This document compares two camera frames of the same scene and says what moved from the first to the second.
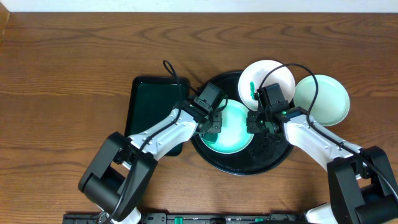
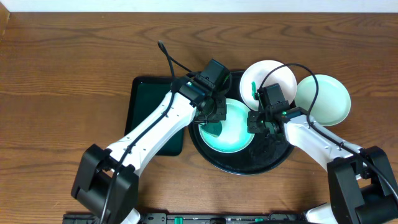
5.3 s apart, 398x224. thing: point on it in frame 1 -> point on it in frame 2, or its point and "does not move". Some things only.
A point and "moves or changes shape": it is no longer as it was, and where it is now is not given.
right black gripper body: x=256 y=122 does not move
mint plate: x=234 y=137 does not move
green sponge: x=211 y=137 moves or changes shape
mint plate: x=332 y=102 does not move
